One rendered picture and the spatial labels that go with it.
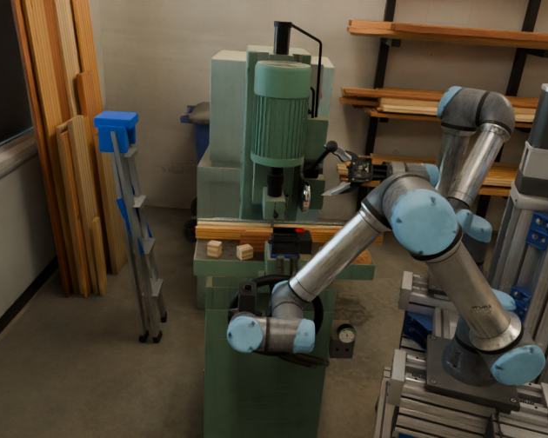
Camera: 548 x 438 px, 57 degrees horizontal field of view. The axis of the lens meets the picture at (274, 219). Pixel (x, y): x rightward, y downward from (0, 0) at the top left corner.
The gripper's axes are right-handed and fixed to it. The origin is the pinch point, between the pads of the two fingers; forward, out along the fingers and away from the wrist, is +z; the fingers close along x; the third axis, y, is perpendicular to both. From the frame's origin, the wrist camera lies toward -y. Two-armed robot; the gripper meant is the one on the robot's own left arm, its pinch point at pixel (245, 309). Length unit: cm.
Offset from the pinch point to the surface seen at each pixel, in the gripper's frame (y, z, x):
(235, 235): -22.4, 32.0, -5.3
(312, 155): -54, 37, 21
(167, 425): 58, 77, -29
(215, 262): -12.6, 19.3, -10.7
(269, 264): -13.1, 9.2, 6.2
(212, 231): -23.0, 31.3, -13.2
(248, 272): -10.0, 21.4, 0.2
